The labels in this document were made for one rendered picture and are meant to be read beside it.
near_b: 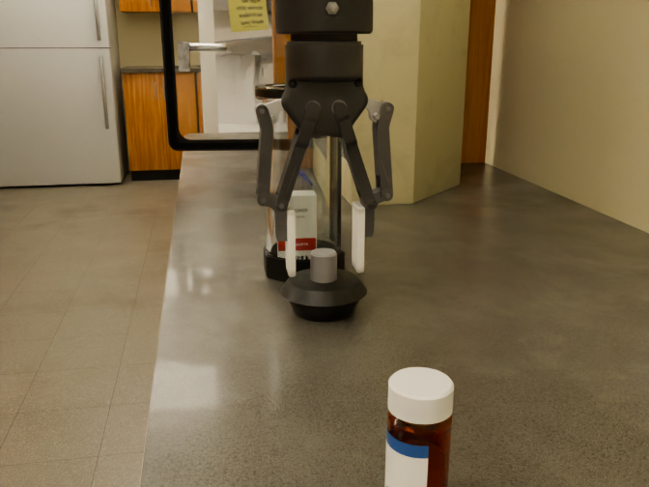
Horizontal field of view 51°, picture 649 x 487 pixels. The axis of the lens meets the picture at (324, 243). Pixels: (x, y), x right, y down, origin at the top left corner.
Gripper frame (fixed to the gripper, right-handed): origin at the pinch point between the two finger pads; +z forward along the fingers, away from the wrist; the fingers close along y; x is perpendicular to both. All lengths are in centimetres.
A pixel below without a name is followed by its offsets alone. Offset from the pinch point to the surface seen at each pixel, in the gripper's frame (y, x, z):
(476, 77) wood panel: -48, -83, -12
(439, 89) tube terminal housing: -29, -52, -12
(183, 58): 16, -78, -16
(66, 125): 134, -531, 49
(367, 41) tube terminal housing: -14, -46, -20
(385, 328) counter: -5.3, 5.5, 7.5
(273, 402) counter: 7.0, 18.3, 7.4
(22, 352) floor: 92, -201, 101
